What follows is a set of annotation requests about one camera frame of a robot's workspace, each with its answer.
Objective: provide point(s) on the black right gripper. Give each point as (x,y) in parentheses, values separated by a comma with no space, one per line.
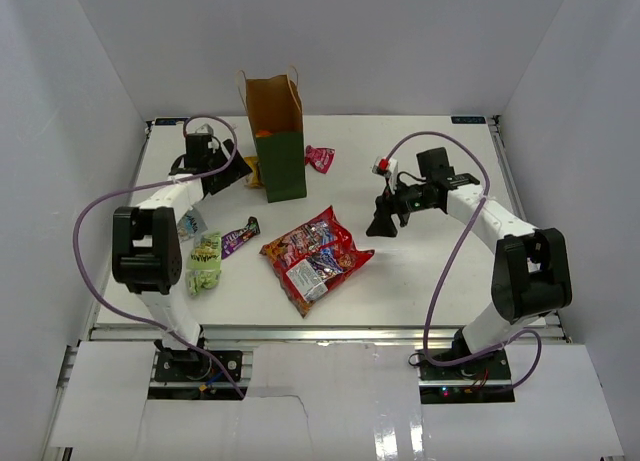
(388,204)

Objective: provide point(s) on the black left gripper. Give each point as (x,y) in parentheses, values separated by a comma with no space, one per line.
(236,170)

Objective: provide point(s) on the small yellow snack packet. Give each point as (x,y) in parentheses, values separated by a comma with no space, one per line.
(253,180)

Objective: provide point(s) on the large red candy bag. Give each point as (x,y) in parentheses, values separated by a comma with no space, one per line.
(314,259)

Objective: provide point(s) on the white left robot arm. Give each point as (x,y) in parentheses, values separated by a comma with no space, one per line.
(146,252)

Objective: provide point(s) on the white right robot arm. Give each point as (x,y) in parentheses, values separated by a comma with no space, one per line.
(530,274)

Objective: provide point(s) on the brown and green paper bag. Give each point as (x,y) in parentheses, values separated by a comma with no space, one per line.
(274,104)

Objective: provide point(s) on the purple chocolate bar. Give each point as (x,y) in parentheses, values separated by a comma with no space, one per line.
(233,240)

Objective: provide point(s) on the light blue snack packet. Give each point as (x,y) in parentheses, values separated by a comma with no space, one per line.
(190,225)

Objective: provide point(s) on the small pink snack packet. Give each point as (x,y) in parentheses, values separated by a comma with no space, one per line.
(319,158)

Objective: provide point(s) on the blue label left corner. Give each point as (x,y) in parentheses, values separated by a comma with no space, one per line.
(165,121)

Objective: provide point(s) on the blue label corner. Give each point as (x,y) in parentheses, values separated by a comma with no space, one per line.
(468,120)
(165,121)

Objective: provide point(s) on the green snack packet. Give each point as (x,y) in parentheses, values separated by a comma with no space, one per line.
(203,266)

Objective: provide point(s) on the blue label right corner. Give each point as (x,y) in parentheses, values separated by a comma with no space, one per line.
(468,120)

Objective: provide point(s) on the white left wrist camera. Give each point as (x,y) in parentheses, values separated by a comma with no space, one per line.
(208,131)

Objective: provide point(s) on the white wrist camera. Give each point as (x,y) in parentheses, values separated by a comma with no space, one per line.
(208,131)
(388,169)

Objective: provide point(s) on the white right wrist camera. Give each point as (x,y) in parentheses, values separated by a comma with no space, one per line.
(388,169)

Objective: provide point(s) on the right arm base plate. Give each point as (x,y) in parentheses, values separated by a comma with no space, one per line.
(484,381)

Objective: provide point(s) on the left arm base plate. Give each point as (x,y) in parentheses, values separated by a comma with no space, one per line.
(189,366)

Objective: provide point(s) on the aluminium front rail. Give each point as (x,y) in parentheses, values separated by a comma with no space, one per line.
(139,332)

